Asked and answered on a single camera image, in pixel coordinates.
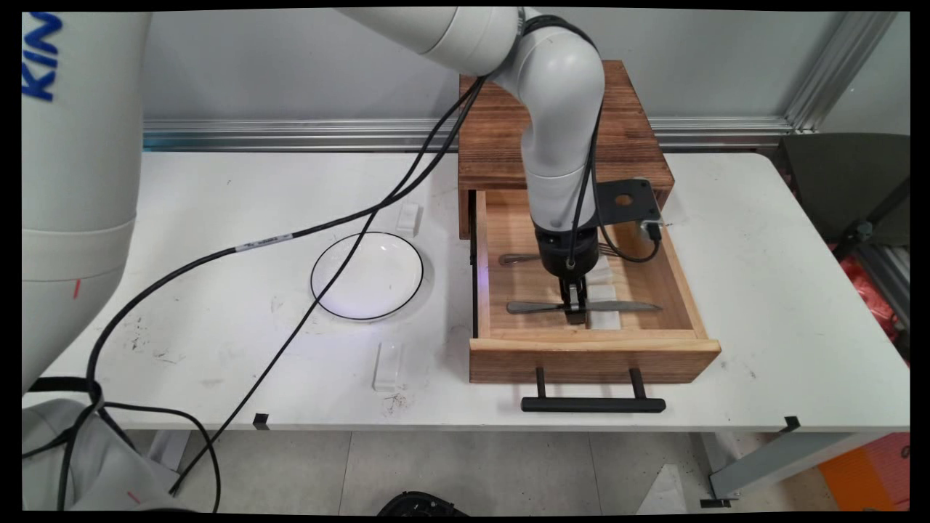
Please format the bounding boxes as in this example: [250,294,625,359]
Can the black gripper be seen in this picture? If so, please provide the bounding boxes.
[533,226,601,326]

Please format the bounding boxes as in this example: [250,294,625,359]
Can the metal table knife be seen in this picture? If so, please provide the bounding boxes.
[506,300,663,315]

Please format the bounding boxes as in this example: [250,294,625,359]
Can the metal fork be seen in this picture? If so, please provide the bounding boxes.
[498,245,620,267]

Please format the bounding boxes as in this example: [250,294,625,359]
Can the light wooden drawer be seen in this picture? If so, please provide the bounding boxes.
[469,189,722,384]

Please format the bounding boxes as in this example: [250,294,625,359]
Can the dark wooden drawer cabinet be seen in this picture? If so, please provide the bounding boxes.
[458,60,675,240]

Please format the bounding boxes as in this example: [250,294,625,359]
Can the white plate black rim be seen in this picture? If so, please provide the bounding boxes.
[310,232,425,322]

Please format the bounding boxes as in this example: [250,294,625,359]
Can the black round floor object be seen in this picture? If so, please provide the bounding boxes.
[378,492,469,516]

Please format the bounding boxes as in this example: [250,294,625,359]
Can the grey table leg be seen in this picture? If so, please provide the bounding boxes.
[701,432,862,502]

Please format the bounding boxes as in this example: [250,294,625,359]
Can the red plastic bag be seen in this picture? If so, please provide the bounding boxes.
[839,254,910,342]

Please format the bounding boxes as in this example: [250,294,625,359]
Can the orange box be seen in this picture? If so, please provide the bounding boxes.
[817,432,910,511]

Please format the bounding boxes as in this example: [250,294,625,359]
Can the short black camera cable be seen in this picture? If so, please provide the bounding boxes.
[568,102,663,268]

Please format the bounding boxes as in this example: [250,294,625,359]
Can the black drawer handle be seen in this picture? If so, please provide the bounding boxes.
[521,367,667,414]

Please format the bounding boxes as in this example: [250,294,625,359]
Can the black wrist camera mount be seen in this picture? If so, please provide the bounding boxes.
[596,178,663,242]

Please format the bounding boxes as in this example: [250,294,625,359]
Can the plain black cable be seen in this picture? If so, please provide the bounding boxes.
[167,76,484,496]

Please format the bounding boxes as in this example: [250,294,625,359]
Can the black cable white label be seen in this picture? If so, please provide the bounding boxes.
[22,73,488,513]

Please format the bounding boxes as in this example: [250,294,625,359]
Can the horizontal aluminium rail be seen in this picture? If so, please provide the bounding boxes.
[143,116,793,153]

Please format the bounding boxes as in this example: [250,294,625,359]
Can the slanted aluminium post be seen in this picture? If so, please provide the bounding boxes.
[785,11,902,133]

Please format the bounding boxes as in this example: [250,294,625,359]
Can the black velcro strap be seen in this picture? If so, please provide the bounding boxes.
[28,376,104,397]

